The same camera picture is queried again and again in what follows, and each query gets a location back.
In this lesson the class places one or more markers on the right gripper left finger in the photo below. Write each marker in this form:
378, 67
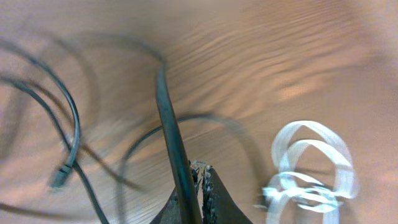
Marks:
170, 213

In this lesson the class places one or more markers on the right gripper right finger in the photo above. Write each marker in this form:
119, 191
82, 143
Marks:
218, 206

